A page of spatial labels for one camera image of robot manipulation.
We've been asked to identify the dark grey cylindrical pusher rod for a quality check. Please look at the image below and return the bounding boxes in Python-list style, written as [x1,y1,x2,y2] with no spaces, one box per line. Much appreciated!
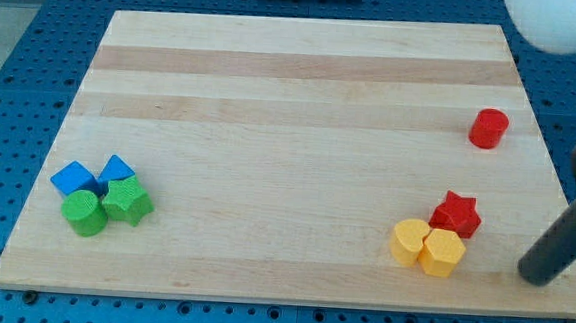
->
[517,198,576,286]

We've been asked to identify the yellow hexagon block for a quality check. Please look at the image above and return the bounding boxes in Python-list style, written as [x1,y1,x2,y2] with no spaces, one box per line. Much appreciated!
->
[418,229,467,278]

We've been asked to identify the yellow heart block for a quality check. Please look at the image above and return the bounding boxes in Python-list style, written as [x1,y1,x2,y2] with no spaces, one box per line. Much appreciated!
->
[388,218,431,267]

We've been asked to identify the red cylinder block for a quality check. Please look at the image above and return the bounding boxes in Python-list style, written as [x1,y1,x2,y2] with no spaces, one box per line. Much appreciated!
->
[468,108,510,150]

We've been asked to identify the red star block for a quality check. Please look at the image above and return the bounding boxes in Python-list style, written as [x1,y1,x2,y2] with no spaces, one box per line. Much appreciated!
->
[428,190,482,239]

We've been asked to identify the green star block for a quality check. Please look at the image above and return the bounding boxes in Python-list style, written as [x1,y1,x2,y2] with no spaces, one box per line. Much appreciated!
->
[102,175,155,226]

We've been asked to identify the blue triangle block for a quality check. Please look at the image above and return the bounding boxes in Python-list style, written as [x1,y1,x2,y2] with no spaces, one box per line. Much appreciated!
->
[98,155,135,184]

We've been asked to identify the green cylinder block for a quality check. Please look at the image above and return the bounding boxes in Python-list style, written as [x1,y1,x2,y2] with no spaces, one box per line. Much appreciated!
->
[61,190,108,237]

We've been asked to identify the blue cube block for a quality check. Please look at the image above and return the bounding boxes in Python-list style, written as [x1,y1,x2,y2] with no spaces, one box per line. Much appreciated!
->
[49,161,102,196]

